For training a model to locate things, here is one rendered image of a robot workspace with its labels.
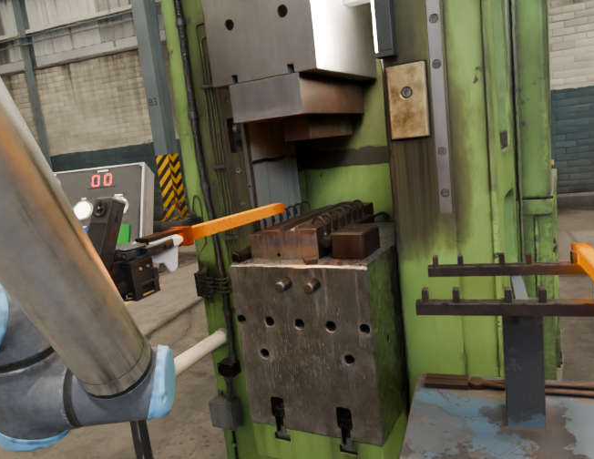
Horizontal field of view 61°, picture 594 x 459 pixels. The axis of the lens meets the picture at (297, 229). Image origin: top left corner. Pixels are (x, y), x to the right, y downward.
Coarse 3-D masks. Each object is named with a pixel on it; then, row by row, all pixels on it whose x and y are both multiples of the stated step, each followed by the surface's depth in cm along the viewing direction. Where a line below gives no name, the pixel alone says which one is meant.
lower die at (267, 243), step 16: (352, 208) 152; (368, 208) 156; (304, 224) 129; (320, 224) 129; (336, 224) 135; (256, 240) 133; (272, 240) 130; (288, 240) 128; (304, 240) 126; (320, 240) 126; (256, 256) 134; (272, 256) 131; (288, 256) 129; (304, 256) 127; (320, 256) 125
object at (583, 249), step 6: (576, 246) 92; (582, 246) 92; (588, 246) 92; (582, 252) 88; (588, 252) 87; (582, 258) 86; (588, 258) 84; (582, 264) 87; (588, 264) 83; (588, 270) 83
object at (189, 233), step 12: (276, 204) 120; (228, 216) 106; (240, 216) 106; (252, 216) 110; (264, 216) 115; (180, 228) 91; (192, 228) 93; (204, 228) 96; (216, 228) 99; (228, 228) 102; (144, 240) 83; (192, 240) 91
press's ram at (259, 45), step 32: (224, 0) 123; (256, 0) 119; (288, 0) 115; (320, 0) 117; (352, 0) 127; (224, 32) 124; (256, 32) 120; (288, 32) 117; (320, 32) 116; (352, 32) 134; (224, 64) 126; (256, 64) 122; (288, 64) 118; (320, 64) 116; (352, 64) 133
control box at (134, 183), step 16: (64, 176) 143; (80, 176) 142; (112, 176) 141; (128, 176) 141; (144, 176) 141; (64, 192) 141; (80, 192) 140; (96, 192) 140; (112, 192) 139; (128, 192) 139; (144, 192) 139; (128, 208) 137; (144, 208) 138; (144, 224) 137
